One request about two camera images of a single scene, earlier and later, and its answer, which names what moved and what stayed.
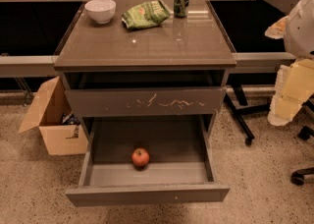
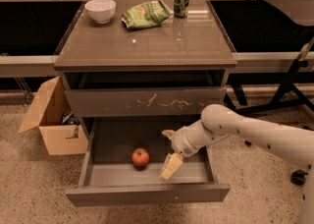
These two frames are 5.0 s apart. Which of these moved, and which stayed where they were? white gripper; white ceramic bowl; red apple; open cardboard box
Moved: white gripper
Stayed: white ceramic bowl; open cardboard box; red apple
